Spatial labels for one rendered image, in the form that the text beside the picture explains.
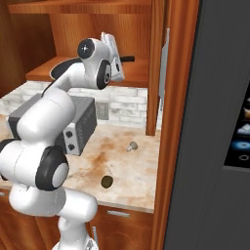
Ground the grey cabinet door handle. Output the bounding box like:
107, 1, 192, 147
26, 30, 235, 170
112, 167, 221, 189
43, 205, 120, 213
158, 27, 171, 99

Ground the dark grey fridge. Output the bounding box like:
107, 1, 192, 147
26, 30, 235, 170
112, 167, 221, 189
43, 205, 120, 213
163, 0, 250, 250

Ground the wooden wall cabinet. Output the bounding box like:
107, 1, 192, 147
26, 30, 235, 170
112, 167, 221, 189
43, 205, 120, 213
6, 0, 154, 89

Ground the grey wall outlet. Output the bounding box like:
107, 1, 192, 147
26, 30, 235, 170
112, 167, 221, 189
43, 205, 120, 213
96, 102, 110, 121

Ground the grey base cabinet handle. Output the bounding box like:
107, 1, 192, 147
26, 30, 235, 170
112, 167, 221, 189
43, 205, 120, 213
92, 226, 100, 250

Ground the wooden base cabinet door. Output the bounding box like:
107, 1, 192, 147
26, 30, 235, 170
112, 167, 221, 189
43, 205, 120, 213
0, 187, 63, 250

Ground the grey drawer handle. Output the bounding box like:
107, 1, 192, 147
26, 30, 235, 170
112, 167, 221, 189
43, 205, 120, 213
106, 210, 131, 219

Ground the grey toaster oven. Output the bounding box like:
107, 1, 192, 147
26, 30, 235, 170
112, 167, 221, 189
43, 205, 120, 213
7, 93, 99, 157

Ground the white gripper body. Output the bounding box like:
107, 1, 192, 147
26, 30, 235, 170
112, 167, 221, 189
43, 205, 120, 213
101, 31, 119, 60

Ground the wooden drawer front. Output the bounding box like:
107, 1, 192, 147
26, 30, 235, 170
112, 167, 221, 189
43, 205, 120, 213
87, 204, 154, 250

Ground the dark olive round fruit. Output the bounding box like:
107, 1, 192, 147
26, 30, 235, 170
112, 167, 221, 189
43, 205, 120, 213
101, 175, 114, 189

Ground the tall wooden side panel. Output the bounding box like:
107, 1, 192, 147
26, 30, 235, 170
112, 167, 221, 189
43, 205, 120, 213
149, 0, 200, 250

